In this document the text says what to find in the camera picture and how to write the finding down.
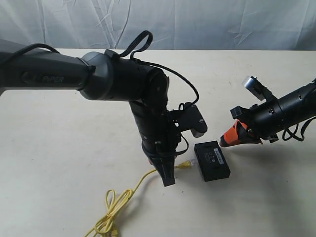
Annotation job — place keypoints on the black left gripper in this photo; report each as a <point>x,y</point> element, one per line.
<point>160,138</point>

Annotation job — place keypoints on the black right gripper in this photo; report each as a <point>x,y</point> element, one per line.
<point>254,124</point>

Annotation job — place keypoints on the small black box device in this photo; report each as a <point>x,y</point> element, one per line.
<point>211,161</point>

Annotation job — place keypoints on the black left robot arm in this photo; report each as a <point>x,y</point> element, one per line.
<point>102,77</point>

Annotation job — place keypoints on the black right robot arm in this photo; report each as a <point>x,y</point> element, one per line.
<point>289,114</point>

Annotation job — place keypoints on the grey-blue backdrop cloth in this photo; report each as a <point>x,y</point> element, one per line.
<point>175,24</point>

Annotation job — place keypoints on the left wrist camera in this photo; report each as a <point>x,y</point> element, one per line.
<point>188,117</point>

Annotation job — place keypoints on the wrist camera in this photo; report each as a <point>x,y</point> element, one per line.
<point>188,117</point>
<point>261,92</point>

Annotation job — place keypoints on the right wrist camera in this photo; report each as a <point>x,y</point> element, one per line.
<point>261,92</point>

